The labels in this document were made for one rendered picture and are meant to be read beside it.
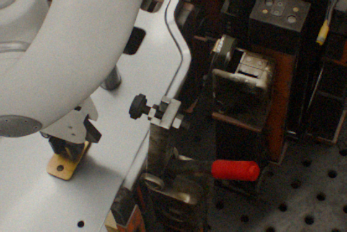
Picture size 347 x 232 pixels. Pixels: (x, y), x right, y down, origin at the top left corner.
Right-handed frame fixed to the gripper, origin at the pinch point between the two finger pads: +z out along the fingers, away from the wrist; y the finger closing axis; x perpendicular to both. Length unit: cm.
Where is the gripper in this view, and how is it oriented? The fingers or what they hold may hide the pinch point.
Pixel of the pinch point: (66, 141)
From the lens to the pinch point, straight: 91.3
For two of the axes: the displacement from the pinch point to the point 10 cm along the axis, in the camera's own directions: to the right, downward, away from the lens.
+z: 0.8, 4.9, 8.7
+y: -9.2, -3.0, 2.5
